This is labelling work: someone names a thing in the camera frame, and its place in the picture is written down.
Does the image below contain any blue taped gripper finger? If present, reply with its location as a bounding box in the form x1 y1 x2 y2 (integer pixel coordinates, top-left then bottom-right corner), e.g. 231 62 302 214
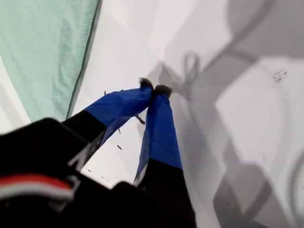
61 77 154 159
133 84 197 221

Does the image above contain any pale green T-shirt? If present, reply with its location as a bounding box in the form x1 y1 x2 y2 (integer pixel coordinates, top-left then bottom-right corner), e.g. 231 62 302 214
0 0 103 123

